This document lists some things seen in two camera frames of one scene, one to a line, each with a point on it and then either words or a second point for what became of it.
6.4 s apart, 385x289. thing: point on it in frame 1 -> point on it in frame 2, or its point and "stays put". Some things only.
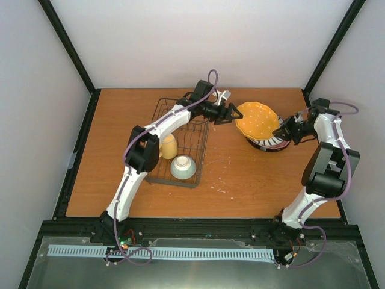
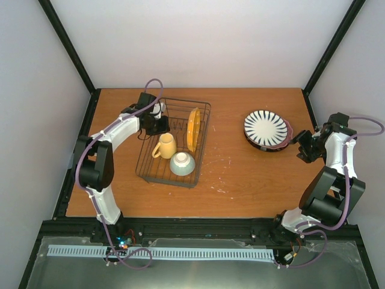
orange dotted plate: [258, 121] -> [193, 126]
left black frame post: [94, 92] stays put
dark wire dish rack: [182, 150] stays put
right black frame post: [346, 22] stays put
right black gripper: [285, 129] -> [301, 138]
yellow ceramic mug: [168, 147] stays put
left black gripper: [221, 116] -> [165, 127]
